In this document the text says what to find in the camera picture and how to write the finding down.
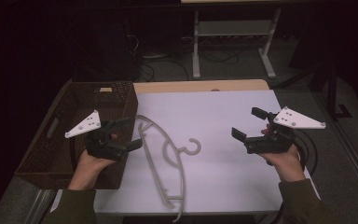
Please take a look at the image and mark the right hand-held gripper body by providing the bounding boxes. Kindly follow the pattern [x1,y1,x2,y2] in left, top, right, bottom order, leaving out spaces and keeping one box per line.
[244,106,326,155]

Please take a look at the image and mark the beige plastic clothes hanger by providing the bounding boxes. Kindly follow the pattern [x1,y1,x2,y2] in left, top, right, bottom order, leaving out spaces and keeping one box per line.
[134,114,202,224]

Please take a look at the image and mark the white metal stand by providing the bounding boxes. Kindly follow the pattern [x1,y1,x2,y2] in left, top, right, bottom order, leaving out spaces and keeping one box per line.
[191,7,282,80]

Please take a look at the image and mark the brown woven basket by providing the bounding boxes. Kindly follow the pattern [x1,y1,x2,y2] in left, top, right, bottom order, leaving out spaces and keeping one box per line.
[14,80,140,190]

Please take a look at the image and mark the person's left hand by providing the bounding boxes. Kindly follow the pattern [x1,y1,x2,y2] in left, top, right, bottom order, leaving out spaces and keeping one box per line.
[68,149,117,190]

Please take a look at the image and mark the black floor cable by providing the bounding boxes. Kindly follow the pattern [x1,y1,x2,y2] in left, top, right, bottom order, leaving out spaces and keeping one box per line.
[139,55,190,82]

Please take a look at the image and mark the person's right hand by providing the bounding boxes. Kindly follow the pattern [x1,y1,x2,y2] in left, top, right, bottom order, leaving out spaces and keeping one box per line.
[258,143,307,184]

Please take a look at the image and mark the dark metal stand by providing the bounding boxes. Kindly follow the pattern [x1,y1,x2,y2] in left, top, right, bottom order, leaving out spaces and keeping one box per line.
[309,62,352,121]

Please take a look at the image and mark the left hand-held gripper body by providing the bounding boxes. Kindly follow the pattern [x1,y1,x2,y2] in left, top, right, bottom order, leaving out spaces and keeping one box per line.
[64,109,129,161]

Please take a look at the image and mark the white table mat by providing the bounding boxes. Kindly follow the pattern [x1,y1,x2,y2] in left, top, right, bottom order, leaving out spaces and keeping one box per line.
[50,90,322,217]

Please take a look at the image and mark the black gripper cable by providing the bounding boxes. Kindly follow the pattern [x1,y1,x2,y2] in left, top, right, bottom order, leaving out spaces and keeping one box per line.
[293,129,319,178]

